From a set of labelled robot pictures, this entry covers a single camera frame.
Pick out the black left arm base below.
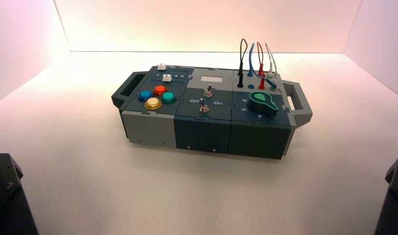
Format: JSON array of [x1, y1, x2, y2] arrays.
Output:
[[0, 153, 40, 235]]

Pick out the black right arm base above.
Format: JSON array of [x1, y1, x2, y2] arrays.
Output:
[[374, 156, 398, 235]]

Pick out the grey and teal control box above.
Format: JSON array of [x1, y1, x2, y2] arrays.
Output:
[[111, 66, 313, 160]]

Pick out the teal push button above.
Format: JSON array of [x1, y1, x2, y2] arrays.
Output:
[[161, 92, 177, 104]]

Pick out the orange push button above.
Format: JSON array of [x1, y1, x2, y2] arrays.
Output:
[[152, 85, 168, 97]]

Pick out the yellow push button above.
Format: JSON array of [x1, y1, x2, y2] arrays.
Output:
[[144, 97, 163, 111]]

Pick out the green rotary knob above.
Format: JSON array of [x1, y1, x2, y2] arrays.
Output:
[[247, 91, 279, 117]]

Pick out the black jumper cable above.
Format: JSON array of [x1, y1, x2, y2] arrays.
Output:
[[237, 38, 249, 89]]

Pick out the red jumper cable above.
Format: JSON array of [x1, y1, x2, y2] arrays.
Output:
[[256, 42, 266, 90]]

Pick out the blue jumper cable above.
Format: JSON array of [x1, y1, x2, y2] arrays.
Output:
[[247, 43, 277, 91]]

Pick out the white jumper cable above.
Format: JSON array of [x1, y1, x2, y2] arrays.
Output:
[[265, 42, 279, 82]]

